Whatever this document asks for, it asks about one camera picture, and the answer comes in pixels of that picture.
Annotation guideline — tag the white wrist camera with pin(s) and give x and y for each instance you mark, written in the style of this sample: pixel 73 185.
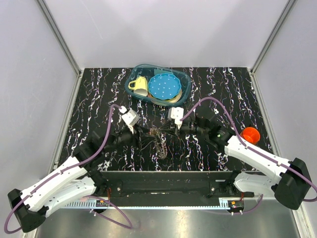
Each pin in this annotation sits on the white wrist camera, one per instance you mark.
pixel 176 114
pixel 130 117

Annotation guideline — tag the silver metal key disc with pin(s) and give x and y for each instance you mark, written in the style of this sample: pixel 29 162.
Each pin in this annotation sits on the silver metal key disc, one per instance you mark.
pixel 159 142

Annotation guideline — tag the blue dotted plate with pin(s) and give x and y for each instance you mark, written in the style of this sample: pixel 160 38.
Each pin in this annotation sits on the blue dotted plate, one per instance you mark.
pixel 164 86

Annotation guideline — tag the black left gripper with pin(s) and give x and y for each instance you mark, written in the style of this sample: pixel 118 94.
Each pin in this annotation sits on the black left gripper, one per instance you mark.
pixel 136 141

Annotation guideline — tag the yellow mug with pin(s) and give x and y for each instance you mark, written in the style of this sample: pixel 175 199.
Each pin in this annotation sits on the yellow mug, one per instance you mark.
pixel 139 86

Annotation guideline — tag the orange cup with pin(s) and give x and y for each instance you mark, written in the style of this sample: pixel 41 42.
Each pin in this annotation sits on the orange cup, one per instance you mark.
pixel 251 135

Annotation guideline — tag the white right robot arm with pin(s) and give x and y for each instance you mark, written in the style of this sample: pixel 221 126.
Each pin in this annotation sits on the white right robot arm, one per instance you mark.
pixel 288 181

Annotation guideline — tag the aluminium frame post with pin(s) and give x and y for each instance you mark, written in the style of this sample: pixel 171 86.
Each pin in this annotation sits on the aluminium frame post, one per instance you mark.
pixel 277 27
pixel 58 35

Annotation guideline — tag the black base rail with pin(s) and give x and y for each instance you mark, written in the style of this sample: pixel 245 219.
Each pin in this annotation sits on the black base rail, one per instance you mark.
pixel 168 189

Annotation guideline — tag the teal plastic bin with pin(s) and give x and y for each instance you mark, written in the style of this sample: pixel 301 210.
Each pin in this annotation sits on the teal plastic bin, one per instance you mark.
pixel 148 71

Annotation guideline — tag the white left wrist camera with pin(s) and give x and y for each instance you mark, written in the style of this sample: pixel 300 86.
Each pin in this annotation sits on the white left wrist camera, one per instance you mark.
pixel 130 117

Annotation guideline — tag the right aluminium frame post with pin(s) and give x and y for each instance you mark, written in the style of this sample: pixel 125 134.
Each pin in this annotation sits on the right aluminium frame post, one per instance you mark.
pixel 277 27

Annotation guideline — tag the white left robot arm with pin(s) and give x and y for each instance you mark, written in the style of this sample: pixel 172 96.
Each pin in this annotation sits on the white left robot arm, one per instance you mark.
pixel 77 177

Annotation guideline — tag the left aluminium frame post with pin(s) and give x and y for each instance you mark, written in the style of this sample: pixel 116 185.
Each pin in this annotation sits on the left aluminium frame post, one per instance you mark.
pixel 58 35

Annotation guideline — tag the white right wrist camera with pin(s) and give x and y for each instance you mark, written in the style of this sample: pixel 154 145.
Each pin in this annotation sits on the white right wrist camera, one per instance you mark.
pixel 176 114

